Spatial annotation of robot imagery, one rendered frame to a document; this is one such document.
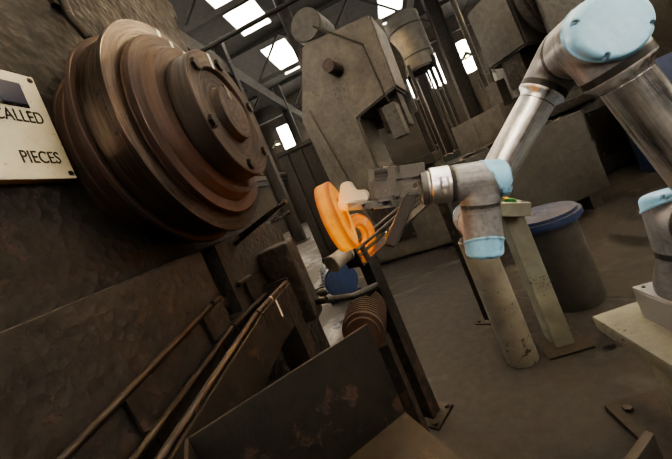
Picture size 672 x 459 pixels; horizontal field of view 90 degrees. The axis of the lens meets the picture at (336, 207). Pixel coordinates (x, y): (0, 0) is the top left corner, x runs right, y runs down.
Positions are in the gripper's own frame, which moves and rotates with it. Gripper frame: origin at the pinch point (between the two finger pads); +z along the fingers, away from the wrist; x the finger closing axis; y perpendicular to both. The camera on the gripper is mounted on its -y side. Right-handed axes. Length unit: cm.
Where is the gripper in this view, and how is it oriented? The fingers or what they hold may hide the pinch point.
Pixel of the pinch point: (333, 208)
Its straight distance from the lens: 72.5
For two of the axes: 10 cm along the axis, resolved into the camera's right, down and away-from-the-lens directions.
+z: -9.8, 1.2, 1.7
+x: -1.6, 1.0, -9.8
